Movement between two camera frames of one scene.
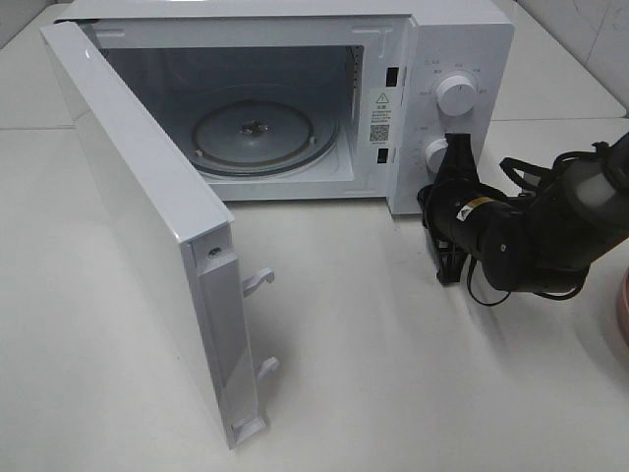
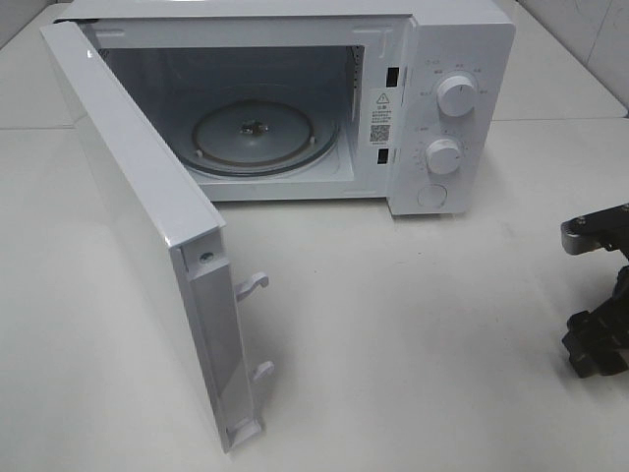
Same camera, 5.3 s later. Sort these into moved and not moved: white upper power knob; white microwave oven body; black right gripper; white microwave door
Moved: black right gripper
Not moved: white microwave door; white upper power knob; white microwave oven body
